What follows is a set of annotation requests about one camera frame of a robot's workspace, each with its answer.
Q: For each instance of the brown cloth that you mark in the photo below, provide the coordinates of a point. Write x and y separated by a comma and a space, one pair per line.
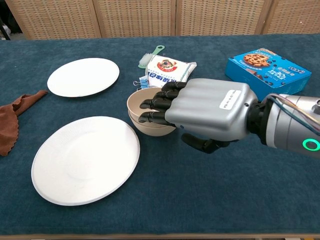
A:
7, 125

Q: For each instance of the off-white bowl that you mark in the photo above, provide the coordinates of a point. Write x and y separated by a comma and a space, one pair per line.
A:
136, 100
152, 131

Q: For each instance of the dark blue tablecloth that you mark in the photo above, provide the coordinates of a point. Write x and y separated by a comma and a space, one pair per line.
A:
200, 187

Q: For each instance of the white sugar bag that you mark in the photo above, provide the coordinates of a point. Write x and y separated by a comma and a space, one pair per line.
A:
166, 70

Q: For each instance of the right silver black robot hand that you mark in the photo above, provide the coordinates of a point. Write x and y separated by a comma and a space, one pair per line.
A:
212, 110

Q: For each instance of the woven rattan screen panel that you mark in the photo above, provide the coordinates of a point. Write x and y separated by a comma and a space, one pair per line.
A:
295, 15
50, 17
220, 15
135, 17

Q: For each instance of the white round plate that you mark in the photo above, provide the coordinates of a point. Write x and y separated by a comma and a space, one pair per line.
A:
85, 160
82, 77

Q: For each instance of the blue binder clip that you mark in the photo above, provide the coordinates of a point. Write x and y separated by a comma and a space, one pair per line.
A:
143, 81

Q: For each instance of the black tripod stand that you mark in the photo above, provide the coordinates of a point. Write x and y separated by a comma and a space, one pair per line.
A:
7, 36

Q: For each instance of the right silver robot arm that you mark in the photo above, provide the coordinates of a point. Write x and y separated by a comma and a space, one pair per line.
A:
287, 125

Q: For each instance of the blue cookie box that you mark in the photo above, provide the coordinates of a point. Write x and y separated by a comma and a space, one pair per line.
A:
270, 72

